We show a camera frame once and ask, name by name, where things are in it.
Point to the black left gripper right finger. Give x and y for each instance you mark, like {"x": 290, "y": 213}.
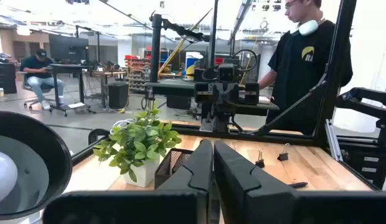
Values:
{"x": 233, "y": 174}

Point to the black standing desk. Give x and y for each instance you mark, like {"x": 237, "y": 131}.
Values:
{"x": 68, "y": 69}

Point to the standing person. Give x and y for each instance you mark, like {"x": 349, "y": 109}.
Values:
{"x": 299, "y": 77}

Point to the black pole with boom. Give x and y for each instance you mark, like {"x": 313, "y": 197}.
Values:
{"x": 155, "y": 46}

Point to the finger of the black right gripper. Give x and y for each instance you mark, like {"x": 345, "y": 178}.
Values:
{"x": 219, "y": 93}
{"x": 233, "y": 93}

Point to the green plant in white pot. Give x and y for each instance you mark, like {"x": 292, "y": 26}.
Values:
{"x": 140, "y": 146}

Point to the black mesh desk organizer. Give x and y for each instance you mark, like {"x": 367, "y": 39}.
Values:
{"x": 172, "y": 160}

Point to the red parts shelf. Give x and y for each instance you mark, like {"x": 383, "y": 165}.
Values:
{"x": 138, "y": 71}

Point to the office chair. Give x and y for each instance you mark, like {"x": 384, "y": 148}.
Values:
{"x": 30, "y": 102}

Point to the black computer monitor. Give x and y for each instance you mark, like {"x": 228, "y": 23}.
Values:
{"x": 68, "y": 48}

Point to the white round camera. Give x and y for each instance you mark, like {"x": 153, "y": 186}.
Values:
{"x": 56, "y": 161}

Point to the black pen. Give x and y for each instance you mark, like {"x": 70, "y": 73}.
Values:
{"x": 298, "y": 185}

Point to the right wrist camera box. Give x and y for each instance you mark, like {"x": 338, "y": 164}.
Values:
{"x": 226, "y": 74}

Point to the black cabinet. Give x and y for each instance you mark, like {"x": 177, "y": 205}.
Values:
{"x": 4, "y": 77}

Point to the white headphones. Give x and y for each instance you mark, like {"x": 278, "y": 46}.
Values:
{"x": 308, "y": 28}

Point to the black binder clip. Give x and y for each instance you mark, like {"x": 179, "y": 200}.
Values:
{"x": 260, "y": 163}
{"x": 283, "y": 156}

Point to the seated person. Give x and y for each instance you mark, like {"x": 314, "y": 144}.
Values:
{"x": 35, "y": 67}

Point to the black speaker box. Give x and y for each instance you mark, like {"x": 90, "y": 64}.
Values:
{"x": 118, "y": 95}

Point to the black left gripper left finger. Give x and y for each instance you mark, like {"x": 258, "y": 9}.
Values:
{"x": 202, "y": 168}

